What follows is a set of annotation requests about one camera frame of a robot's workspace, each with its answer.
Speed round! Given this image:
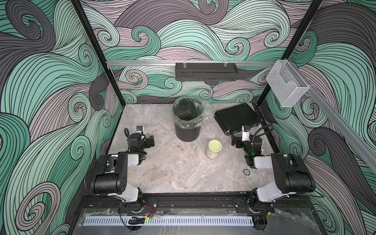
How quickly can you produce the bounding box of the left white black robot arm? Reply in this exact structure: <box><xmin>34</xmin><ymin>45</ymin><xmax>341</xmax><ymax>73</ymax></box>
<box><xmin>90</xmin><ymin>133</ymin><xmax>155</xmax><ymax>204</ymax></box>

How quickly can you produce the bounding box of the glass oatmeal jar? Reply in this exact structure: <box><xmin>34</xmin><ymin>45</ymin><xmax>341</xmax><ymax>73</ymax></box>
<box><xmin>206</xmin><ymin>140</ymin><xmax>222</xmax><ymax>160</ymax></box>

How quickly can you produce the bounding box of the right black corrugated cable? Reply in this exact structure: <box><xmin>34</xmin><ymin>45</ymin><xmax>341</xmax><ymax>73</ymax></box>
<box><xmin>251</xmin><ymin>124</ymin><xmax>274</xmax><ymax>142</ymax></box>

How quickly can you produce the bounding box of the clear plastic bin liner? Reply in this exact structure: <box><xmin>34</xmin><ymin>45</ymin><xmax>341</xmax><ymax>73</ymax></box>
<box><xmin>171</xmin><ymin>98</ymin><xmax>214</xmax><ymax>129</ymax></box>

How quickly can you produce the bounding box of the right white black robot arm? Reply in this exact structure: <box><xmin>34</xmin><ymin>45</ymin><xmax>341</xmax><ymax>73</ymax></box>
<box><xmin>231</xmin><ymin>135</ymin><xmax>316</xmax><ymax>203</ymax></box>

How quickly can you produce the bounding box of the black trash bin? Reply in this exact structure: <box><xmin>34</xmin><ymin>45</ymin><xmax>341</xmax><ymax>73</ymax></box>
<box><xmin>172</xmin><ymin>97</ymin><xmax>204</xmax><ymax>143</ymax></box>

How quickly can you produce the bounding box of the clear acrylic wall holder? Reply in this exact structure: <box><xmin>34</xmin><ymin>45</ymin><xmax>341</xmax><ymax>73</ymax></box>
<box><xmin>266</xmin><ymin>59</ymin><xmax>309</xmax><ymax>107</ymax></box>

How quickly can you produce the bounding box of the black wall shelf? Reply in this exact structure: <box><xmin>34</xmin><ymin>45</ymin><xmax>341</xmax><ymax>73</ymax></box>
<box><xmin>175</xmin><ymin>62</ymin><xmax>239</xmax><ymax>82</ymax></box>

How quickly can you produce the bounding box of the light green jar lid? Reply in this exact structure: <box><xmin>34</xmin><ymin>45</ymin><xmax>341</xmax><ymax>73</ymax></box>
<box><xmin>208</xmin><ymin>140</ymin><xmax>222</xmax><ymax>153</ymax></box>

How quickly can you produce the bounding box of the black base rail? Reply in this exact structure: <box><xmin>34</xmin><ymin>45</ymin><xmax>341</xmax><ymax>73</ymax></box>
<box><xmin>79</xmin><ymin>192</ymin><xmax>312</xmax><ymax>213</ymax></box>

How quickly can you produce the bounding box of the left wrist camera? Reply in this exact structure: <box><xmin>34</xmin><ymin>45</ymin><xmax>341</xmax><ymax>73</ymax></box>
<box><xmin>136</xmin><ymin>125</ymin><xmax>144</xmax><ymax>134</ymax></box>

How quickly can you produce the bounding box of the white slotted cable duct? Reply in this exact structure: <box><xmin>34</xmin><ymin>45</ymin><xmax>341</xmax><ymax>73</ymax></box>
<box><xmin>82</xmin><ymin>215</ymin><xmax>254</xmax><ymax>226</ymax></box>

